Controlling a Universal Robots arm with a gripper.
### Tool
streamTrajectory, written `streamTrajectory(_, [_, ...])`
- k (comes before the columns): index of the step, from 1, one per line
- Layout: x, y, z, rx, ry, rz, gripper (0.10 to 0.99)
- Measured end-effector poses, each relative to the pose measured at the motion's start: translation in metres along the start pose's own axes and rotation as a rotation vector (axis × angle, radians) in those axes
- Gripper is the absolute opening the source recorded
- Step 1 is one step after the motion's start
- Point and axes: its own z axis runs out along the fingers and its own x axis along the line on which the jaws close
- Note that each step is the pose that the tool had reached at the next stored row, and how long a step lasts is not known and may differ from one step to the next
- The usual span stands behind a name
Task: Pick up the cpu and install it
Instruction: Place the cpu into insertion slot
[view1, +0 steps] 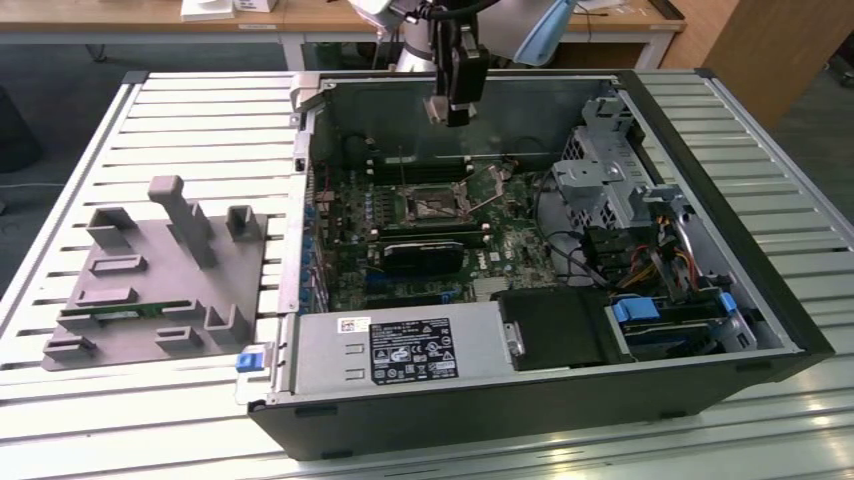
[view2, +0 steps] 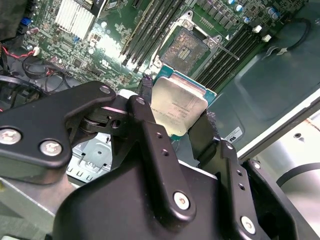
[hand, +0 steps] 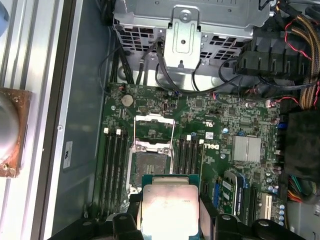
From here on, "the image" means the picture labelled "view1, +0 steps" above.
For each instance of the silver CPU green edge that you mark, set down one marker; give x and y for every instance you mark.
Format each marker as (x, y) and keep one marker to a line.
(435, 110)

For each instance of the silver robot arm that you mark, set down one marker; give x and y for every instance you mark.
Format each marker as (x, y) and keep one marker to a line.
(416, 50)

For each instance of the CPU socket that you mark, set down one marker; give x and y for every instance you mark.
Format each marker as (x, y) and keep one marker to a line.
(430, 207)

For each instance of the black RAM slot bank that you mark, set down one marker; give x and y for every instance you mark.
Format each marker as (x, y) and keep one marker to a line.
(434, 232)
(427, 170)

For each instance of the silver metal drive cage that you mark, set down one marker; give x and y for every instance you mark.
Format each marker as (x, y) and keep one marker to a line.
(603, 172)

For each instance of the small white box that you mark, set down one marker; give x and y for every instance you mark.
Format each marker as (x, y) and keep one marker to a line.
(256, 5)

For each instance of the black graphics card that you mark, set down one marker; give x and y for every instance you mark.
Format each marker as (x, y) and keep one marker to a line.
(427, 260)

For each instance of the green motherboard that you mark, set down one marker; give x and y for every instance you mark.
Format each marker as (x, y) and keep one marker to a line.
(520, 260)

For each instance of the large white box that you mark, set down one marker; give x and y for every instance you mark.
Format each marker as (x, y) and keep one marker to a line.
(207, 10)

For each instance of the small silver heatsink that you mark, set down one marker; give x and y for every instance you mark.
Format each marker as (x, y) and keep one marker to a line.
(488, 290)

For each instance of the wooden cabinet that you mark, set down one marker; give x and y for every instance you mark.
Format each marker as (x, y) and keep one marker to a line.
(767, 60)

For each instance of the wooden desk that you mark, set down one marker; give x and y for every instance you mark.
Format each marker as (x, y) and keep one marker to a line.
(133, 22)

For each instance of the black plastic shroud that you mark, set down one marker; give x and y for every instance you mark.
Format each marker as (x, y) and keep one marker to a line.
(567, 330)

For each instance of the blue disk carrier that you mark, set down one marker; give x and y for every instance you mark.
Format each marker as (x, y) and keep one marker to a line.
(634, 310)

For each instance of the grey parts rack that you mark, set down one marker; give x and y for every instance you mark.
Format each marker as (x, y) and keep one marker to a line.
(173, 280)

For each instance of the blue drive clip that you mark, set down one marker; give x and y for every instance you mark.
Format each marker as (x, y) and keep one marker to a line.
(728, 304)

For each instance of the silver power supply unit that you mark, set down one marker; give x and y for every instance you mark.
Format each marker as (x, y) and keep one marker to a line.
(314, 360)

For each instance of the blue case latch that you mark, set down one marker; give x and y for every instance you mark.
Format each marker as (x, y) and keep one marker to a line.
(249, 362)

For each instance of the green RAM stick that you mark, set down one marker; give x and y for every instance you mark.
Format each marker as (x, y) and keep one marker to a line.
(149, 309)

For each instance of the silver disk bay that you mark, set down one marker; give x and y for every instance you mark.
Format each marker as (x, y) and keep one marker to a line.
(741, 340)

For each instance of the black open PC case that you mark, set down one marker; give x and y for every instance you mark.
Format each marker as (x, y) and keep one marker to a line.
(467, 425)

